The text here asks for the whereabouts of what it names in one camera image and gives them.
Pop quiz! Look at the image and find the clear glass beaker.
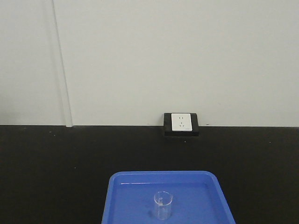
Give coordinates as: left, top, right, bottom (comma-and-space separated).
153, 191, 173, 221

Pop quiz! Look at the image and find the blue plastic tray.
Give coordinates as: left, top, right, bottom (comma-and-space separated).
101, 171, 235, 224

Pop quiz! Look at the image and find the white socket in black box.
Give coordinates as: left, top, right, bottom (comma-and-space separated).
164, 113, 199, 137

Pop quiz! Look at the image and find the white wall conduit strip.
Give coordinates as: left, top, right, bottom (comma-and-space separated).
51, 0, 73, 127

